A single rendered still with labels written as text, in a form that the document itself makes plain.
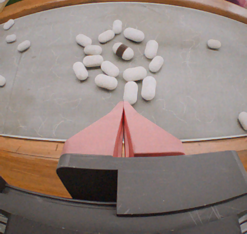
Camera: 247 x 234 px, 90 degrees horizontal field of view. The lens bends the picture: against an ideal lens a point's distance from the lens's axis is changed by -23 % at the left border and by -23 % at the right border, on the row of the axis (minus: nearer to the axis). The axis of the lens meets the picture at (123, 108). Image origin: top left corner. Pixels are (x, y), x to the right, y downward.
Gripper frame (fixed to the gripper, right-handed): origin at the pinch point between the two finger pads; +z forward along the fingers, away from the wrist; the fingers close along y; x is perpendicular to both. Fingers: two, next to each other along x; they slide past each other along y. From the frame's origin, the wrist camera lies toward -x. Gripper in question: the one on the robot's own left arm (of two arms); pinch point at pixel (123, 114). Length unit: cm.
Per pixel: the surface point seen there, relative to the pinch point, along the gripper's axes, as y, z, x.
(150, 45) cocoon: -4.4, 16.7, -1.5
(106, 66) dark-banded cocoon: 2.7, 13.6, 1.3
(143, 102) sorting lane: -3.1, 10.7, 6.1
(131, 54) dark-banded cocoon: -1.2, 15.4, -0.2
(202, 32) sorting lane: -17.0, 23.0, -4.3
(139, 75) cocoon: -2.4, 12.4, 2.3
